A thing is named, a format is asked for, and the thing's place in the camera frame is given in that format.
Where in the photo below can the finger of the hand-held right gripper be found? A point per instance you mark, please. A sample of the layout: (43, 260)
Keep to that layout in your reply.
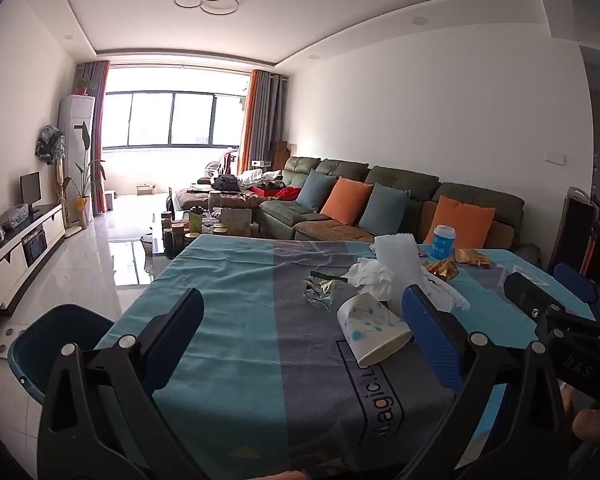
(527, 295)
(575, 282)

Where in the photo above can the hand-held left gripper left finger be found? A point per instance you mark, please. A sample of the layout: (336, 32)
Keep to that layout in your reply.
(180, 330)

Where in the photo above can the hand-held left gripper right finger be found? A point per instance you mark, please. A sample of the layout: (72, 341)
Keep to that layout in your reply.
(425, 320)

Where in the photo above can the white foam fruit net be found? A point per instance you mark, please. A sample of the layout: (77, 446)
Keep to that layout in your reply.
(405, 265)

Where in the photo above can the white tissue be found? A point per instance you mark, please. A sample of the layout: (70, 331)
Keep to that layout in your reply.
(370, 274)

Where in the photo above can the teal plastic bin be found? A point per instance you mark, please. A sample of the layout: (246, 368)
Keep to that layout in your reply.
(55, 335)

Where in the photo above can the person's right hand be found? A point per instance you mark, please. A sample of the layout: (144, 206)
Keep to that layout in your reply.
(597, 425)

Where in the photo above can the white dotted paper cup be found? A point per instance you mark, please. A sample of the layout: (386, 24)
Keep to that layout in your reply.
(372, 327)

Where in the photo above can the crumpled gold wrapper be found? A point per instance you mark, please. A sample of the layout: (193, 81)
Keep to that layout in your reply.
(472, 258)
(442, 269)

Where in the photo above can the blue cup with white lid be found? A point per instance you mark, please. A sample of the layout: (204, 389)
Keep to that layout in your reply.
(442, 242)

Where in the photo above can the glass coffee table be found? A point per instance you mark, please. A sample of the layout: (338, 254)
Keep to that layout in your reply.
(155, 245)

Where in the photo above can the group of jars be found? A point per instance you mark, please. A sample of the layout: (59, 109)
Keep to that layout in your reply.
(177, 235)

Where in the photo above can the orange cushion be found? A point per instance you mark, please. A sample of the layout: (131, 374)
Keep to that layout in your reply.
(347, 202)
(462, 220)

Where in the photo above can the green snack wrapper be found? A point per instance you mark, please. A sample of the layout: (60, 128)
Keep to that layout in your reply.
(322, 287)

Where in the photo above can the blue cushion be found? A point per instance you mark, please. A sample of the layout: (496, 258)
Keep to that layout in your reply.
(315, 190)
(384, 210)

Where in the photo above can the brown paper bag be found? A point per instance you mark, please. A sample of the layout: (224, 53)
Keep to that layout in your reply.
(236, 221)

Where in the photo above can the green sectional sofa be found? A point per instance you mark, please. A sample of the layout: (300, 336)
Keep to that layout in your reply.
(325, 232)

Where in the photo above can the small grey waste bin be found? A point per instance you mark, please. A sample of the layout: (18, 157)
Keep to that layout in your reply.
(109, 201)

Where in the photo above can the pile of clothes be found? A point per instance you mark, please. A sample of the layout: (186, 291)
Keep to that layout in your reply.
(260, 180)

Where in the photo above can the tall leafy potted plant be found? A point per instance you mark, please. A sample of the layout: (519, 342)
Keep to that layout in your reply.
(84, 185)

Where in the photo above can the white black media cabinet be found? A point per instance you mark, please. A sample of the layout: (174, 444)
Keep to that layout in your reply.
(10, 260)

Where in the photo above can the clear plastic bag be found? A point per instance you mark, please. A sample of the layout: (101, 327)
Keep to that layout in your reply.
(15, 216)

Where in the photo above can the black monitor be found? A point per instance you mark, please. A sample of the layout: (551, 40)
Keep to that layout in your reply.
(30, 190)

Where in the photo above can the large window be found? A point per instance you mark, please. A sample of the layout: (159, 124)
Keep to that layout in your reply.
(170, 120)

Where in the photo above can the cloth covered floor fan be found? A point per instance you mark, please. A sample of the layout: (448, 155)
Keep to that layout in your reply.
(50, 145)

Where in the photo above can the grey orange curtain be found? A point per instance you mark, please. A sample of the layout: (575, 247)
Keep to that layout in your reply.
(262, 115)
(99, 110)

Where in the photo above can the white standing air conditioner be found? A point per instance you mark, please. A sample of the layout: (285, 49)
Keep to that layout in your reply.
(75, 115)

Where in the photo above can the small green potted plant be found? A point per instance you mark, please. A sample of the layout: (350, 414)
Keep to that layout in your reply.
(84, 84)

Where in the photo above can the white wall switch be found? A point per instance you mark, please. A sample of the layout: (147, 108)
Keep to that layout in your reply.
(554, 157)

